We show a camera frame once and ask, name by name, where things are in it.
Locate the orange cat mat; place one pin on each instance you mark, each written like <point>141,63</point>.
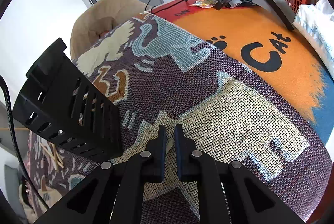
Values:
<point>284,59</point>

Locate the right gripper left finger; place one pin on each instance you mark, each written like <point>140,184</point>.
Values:
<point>112,193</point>

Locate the black slotted utensil holder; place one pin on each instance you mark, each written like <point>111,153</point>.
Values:
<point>58,103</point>

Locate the white plastic bag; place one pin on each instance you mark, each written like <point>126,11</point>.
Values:
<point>315,23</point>

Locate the tan upholstered chair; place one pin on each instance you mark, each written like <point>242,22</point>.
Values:
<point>101,18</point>

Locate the patterned woven table cloth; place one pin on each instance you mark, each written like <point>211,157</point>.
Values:
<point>158,73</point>

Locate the snack packet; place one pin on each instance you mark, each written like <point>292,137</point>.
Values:
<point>206,4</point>

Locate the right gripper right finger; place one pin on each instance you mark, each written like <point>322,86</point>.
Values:
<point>228,192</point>

